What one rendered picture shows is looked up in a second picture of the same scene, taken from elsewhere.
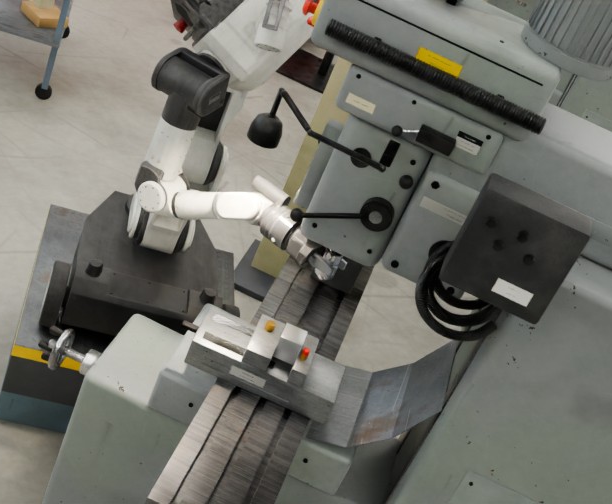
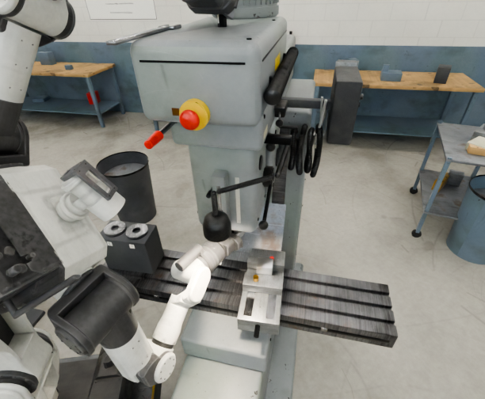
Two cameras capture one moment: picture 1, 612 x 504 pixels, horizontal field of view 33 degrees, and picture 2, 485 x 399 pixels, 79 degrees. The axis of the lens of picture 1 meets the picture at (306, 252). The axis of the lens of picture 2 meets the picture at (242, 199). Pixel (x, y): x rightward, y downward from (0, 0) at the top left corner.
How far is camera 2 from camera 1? 2.04 m
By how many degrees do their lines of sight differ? 64
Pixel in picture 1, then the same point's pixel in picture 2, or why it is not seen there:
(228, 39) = (74, 251)
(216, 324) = (254, 313)
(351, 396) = (239, 256)
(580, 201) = not seen: hidden behind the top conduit
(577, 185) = not seen: hidden behind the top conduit
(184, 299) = (105, 380)
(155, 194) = (169, 361)
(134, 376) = (241, 386)
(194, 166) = (43, 357)
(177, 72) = (99, 317)
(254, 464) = (334, 289)
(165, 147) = (143, 346)
